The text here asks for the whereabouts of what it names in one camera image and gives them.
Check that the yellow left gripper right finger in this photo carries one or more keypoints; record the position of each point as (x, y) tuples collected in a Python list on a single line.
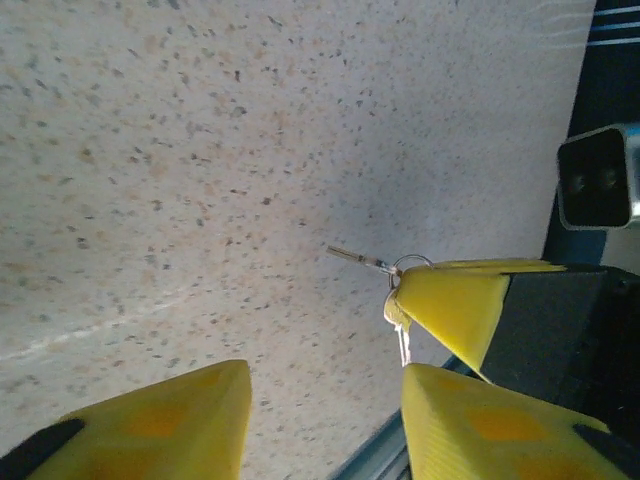
[(490, 435)]

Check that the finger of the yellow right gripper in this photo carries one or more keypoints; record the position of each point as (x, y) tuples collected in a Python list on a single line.
[(525, 266), (450, 305)]

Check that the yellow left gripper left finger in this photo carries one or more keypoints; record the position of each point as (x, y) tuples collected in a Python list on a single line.
[(165, 425)]

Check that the small brass key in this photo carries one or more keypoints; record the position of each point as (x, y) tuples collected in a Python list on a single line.
[(395, 315)]

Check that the small silver key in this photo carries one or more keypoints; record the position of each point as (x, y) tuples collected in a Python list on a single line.
[(350, 254)]

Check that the aluminium frame post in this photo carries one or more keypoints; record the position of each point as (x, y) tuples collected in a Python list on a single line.
[(595, 150)]

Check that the blue circuit print wall panel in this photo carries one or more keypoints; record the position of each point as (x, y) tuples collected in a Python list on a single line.
[(620, 75)]

